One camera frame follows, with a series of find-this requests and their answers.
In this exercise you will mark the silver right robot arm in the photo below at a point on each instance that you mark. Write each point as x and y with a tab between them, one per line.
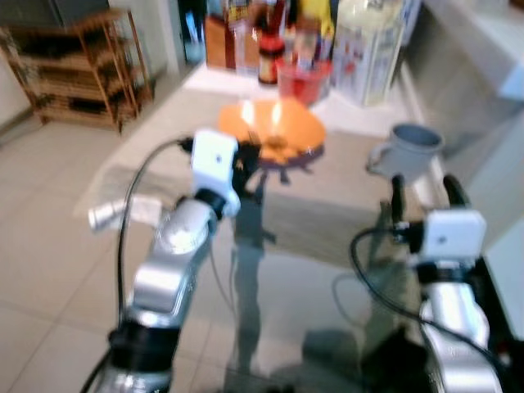
454	327

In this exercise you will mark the orange plastic bowl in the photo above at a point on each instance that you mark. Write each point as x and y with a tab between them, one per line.
286	123

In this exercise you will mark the black appliance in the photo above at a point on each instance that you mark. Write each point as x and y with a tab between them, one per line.
37	11

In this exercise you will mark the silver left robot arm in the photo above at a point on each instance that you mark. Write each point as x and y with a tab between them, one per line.
176	246

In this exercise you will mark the brown fork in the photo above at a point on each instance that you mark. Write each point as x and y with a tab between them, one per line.
266	146

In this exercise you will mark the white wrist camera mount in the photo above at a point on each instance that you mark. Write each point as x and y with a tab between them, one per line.
450	236
214	162

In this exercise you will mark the brown spice bottle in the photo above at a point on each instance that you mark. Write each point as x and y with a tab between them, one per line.
306	45

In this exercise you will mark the white printed carton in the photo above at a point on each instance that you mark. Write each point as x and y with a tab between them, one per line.
368	49

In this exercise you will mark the red plastic container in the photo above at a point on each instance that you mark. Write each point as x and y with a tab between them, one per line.
303	86

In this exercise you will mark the grey mug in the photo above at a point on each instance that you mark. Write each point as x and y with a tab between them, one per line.
409	151

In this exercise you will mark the beige table cloth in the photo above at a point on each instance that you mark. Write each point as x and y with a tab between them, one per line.
327	213

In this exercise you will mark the white kitchen counter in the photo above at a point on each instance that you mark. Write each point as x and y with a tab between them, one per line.
491	65

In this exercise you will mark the brown snack box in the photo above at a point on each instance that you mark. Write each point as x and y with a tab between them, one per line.
229	45

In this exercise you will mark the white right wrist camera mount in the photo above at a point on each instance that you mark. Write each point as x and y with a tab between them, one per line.
450	236

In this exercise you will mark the wooden slatted rack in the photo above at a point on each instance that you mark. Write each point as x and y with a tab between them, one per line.
82	82

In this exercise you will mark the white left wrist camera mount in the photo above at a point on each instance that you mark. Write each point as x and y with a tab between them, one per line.
214	162

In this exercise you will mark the dark jar with red lid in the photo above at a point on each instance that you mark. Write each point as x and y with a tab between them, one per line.
270	61

